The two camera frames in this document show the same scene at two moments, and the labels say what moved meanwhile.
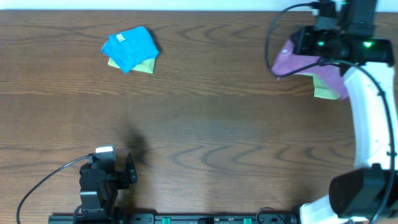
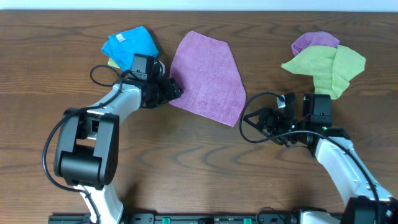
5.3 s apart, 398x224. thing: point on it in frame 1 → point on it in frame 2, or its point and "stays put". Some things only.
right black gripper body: [316, 44] → [279, 124]
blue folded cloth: [130, 48] stays put
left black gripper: [125, 178] → [168, 90]
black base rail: [179, 218] stays put
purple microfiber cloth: [288, 61] → [208, 77]
